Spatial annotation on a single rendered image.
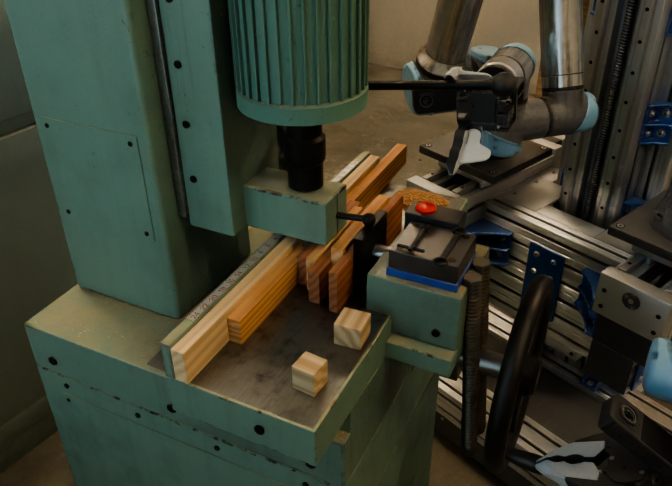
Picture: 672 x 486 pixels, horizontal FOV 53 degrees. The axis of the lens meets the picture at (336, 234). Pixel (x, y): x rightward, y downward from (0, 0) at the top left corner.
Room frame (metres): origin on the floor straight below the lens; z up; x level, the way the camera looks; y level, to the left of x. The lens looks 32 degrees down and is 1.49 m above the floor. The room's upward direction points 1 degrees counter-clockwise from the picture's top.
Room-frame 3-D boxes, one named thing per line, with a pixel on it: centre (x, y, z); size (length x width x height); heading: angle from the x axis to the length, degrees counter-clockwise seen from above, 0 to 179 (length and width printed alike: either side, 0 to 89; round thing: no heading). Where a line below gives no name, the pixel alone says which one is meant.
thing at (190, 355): (0.88, 0.06, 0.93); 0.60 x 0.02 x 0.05; 154
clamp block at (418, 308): (0.79, -0.13, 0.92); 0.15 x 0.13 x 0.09; 154
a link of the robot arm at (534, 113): (1.17, -0.33, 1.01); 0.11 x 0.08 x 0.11; 107
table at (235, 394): (0.82, -0.06, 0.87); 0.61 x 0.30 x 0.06; 154
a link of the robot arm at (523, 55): (1.17, -0.31, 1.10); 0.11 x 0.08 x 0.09; 154
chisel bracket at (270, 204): (0.88, 0.06, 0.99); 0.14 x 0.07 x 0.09; 64
